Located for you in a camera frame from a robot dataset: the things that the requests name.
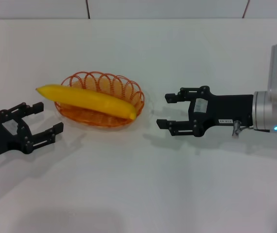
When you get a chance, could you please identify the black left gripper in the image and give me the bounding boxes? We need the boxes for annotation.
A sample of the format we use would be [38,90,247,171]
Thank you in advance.
[0,101,65,166]

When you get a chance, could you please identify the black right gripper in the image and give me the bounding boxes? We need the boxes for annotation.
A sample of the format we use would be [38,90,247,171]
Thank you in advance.
[156,85,255,137]

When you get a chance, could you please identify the yellow banana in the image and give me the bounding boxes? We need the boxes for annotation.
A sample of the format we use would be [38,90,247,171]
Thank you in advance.
[36,83,138,120]

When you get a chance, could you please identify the orange wire basket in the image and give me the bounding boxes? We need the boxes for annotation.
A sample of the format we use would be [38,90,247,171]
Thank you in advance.
[53,71,145,129]

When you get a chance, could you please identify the grey right gripper cable plug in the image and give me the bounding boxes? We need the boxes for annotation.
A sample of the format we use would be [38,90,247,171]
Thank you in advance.
[231,119,243,139]

